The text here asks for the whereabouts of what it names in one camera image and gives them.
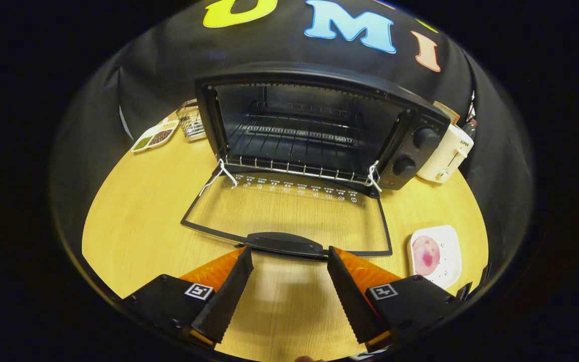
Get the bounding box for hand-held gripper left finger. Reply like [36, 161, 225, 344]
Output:
[119, 246, 254, 350]

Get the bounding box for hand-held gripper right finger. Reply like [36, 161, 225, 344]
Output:
[327, 245, 471, 352]

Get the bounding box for pink ham slice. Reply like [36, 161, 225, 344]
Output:
[412, 236, 441, 276]

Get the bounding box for white square plate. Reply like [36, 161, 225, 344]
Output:
[408, 225, 462, 290]

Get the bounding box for black toaster oven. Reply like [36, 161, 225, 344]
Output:
[180, 61, 452, 259]

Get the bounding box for white pop-up toaster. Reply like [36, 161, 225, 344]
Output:
[416, 123, 475, 184]

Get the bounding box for white divided snack tray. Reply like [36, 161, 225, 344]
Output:
[131, 119, 180, 153]

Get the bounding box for brown bread slice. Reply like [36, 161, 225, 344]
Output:
[433, 101, 461, 126]

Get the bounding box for white cord tie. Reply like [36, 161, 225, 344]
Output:
[198, 158, 239, 198]
[366, 160, 383, 193]

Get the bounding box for wire mesh basket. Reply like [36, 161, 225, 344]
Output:
[176, 99, 207, 141]

